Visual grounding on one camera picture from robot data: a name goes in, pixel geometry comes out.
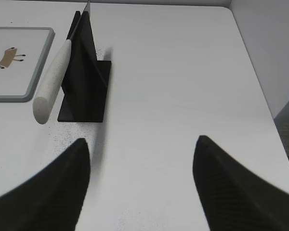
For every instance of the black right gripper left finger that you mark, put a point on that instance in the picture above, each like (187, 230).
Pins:
(51, 200)

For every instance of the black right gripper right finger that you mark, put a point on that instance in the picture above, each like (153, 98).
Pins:
(234, 198)

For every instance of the cleaver knife with white handle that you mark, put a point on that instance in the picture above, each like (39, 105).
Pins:
(51, 83)

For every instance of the black knife stand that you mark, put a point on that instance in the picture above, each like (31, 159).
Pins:
(85, 83)

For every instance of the white grey-rimmed cutting board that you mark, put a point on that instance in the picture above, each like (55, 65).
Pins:
(23, 53)

